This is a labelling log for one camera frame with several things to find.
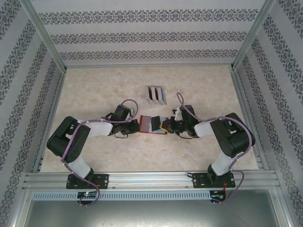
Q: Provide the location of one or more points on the yellow credit card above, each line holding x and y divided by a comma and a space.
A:
163, 128

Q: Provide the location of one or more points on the blue credit card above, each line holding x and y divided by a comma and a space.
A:
163, 119

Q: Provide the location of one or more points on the red card holder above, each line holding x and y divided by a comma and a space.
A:
145, 124

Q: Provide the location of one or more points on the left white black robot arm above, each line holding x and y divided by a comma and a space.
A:
99, 128

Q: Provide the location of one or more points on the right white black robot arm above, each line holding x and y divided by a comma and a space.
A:
203, 128

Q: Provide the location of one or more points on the red credit card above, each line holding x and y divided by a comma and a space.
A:
155, 93

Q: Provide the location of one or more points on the black credit card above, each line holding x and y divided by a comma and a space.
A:
149, 93

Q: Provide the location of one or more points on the aluminium mounting rail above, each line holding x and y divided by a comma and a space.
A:
149, 179

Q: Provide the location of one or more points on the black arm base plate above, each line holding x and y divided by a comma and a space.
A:
103, 180
200, 180

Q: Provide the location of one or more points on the aluminium side rail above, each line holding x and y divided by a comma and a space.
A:
48, 123
248, 94

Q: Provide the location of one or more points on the aluminium frame post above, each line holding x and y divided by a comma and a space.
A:
253, 35
45, 35

